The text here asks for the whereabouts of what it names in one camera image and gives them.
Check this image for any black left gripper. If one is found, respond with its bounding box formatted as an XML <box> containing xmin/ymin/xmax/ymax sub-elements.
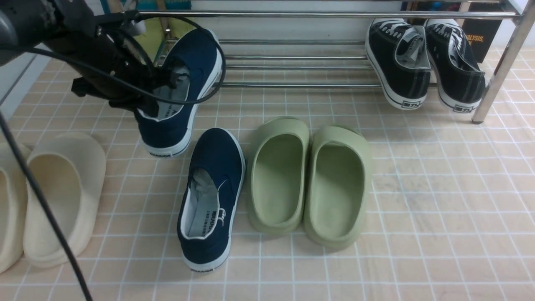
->
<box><xmin>44</xmin><ymin>11</ymin><xmax>178</xmax><ymax>118</ymax></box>

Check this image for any navy canvas shoe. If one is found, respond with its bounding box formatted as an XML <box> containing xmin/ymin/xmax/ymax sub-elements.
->
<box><xmin>176</xmin><ymin>128</ymin><xmax>246</xmax><ymax>273</ymax></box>
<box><xmin>134</xmin><ymin>29</ymin><xmax>222</xmax><ymax>157</ymax></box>

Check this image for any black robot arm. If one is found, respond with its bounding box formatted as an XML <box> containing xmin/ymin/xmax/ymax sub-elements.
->
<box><xmin>1</xmin><ymin>0</ymin><xmax>179</xmax><ymax>117</ymax></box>

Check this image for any silver metal shoe rack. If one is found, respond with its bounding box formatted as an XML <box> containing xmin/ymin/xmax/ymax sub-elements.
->
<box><xmin>136</xmin><ymin>0</ymin><xmax>535</xmax><ymax>125</ymax></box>

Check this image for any blue and green board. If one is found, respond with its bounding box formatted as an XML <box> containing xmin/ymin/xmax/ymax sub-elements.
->
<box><xmin>101</xmin><ymin>0</ymin><xmax>194</xmax><ymax>60</ymax></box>

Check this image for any right cream foam slipper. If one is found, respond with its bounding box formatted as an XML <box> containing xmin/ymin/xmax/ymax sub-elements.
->
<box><xmin>23</xmin><ymin>132</ymin><xmax>107</xmax><ymax>268</ymax></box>

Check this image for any cream foam slipper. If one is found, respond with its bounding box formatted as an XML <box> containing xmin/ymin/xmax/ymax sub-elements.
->
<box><xmin>0</xmin><ymin>143</ymin><xmax>28</xmax><ymax>272</ymax></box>
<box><xmin>23</xmin><ymin>132</ymin><xmax>107</xmax><ymax>268</ymax></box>

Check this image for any left green foam slipper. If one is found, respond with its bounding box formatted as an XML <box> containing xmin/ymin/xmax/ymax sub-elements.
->
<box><xmin>247</xmin><ymin>116</ymin><xmax>310</xmax><ymax>235</ymax></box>

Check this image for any green foam slipper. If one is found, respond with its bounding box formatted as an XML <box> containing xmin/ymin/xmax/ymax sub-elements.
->
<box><xmin>247</xmin><ymin>116</ymin><xmax>310</xmax><ymax>235</ymax></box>
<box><xmin>303</xmin><ymin>125</ymin><xmax>373</xmax><ymax>249</ymax></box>

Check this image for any left cream foam slipper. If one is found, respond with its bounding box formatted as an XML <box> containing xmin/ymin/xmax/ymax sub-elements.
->
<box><xmin>0</xmin><ymin>143</ymin><xmax>28</xmax><ymax>272</ymax></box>

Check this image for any right green foam slipper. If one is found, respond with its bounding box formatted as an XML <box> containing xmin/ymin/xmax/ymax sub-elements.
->
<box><xmin>303</xmin><ymin>125</ymin><xmax>373</xmax><ymax>249</ymax></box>

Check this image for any left black canvas sneaker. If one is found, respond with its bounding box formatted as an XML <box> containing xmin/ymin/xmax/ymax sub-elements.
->
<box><xmin>365</xmin><ymin>18</ymin><xmax>432</xmax><ymax>110</ymax></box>

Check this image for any black canvas sneaker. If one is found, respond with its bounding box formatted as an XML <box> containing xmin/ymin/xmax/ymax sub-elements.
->
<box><xmin>423</xmin><ymin>19</ymin><xmax>487</xmax><ymax>114</ymax></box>
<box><xmin>365</xmin><ymin>18</ymin><xmax>432</xmax><ymax>110</ymax></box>

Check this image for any right black canvas sneaker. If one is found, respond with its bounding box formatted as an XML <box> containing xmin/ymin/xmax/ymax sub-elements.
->
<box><xmin>423</xmin><ymin>19</ymin><xmax>487</xmax><ymax>114</ymax></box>

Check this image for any black book with orange text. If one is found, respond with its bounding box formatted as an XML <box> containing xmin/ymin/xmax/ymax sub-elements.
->
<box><xmin>462</xmin><ymin>3</ymin><xmax>502</xmax><ymax>63</ymax></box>

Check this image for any black cable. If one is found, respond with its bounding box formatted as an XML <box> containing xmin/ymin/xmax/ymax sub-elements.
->
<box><xmin>0</xmin><ymin>15</ymin><xmax>227</xmax><ymax>301</ymax></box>

